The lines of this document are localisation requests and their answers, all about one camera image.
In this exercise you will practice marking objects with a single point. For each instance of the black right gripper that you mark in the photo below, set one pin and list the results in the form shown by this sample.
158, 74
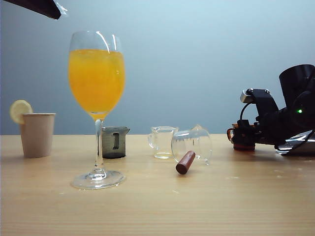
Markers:
273, 127

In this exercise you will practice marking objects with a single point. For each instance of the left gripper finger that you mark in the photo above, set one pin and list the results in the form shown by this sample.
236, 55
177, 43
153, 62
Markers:
37, 6

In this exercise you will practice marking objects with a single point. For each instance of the amber measuring cup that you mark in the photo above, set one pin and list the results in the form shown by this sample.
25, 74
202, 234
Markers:
243, 147

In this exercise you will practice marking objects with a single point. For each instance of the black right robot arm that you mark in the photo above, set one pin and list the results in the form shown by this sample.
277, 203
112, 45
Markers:
295, 81

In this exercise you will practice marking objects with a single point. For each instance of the smoky grey measuring cup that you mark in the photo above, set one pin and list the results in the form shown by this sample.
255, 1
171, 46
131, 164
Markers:
123, 145

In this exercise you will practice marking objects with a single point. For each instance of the beige paper cup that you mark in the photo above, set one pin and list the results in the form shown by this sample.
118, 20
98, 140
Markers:
37, 137

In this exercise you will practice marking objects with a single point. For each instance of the shiny silver metal scoop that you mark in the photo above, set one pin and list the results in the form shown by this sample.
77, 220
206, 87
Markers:
301, 150

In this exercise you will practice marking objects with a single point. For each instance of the wine glass with orange drink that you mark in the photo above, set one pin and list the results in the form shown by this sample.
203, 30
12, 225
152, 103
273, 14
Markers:
96, 81

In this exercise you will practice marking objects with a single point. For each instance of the yellow lemon slice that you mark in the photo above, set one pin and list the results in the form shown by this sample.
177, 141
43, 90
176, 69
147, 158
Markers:
18, 110

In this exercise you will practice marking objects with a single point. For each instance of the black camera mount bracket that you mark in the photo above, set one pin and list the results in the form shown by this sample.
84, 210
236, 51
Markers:
267, 100

